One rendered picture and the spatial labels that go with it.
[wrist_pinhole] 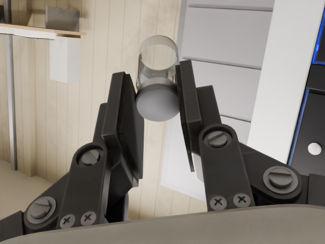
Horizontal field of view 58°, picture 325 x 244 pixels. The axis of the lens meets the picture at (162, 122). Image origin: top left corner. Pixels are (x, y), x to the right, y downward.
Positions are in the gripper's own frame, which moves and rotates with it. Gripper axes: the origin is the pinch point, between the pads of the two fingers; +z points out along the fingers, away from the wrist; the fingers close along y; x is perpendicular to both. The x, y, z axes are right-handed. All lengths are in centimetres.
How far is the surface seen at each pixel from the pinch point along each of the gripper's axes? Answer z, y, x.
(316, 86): 18.9, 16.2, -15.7
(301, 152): 15.3, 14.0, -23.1
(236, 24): 222, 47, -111
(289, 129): 17.4, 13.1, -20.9
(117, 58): 270, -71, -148
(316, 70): 20.0, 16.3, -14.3
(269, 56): 24.2, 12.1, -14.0
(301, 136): 16.4, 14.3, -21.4
